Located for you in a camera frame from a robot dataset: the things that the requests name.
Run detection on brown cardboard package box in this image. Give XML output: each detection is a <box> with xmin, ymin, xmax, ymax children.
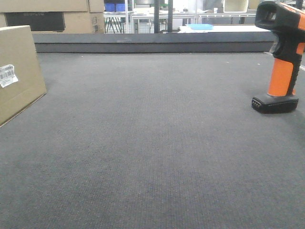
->
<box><xmin>0</xmin><ymin>25</ymin><xmax>47</xmax><ymax>126</ymax></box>

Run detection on orange black barcode scanner gun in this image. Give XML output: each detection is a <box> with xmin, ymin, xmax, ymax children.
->
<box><xmin>251</xmin><ymin>0</ymin><xmax>305</xmax><ymax>114</ymax></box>

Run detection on blue plastic tray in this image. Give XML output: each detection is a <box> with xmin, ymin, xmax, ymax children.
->
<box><xmin>186</xmin><ymin>24</ymin><xmax>214</xmax><ymax>31</ymax></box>

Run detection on blue storage bins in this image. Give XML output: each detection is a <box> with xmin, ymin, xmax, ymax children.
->
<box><xmin>104</xmin><ymin>3</ymin><xmax>125</xmax><ymax>12</ymax></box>

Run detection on white background workbench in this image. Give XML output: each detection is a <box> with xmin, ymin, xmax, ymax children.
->
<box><xmin>178</xmin><ymin>25</ymin><xmax>267</xmax><ymax>33</ymax></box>

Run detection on large stacked cardboard boxes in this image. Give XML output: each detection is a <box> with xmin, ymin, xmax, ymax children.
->
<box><xmin>0</xmin><ymin>0</ymin><xmax>104</xmax><ymax>34</ymax></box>

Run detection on white barcode label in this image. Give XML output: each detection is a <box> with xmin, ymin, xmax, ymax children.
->
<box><xmin>0</xmin><ymin>64</ymin><xmax>19</xmax><ymax>88</ymax></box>

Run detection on black vertical post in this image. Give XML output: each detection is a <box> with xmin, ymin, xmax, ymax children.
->
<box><xmin>153</xmin><ymin>0</ymin><xmax>173</xmax><ymax>33</ymax></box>

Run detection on dark raised table edge rail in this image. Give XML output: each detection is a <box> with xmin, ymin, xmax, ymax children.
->
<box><xmin>33</xmin><ymin>31</ymin><xmax>275</xmax><ymax>53</ymax></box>

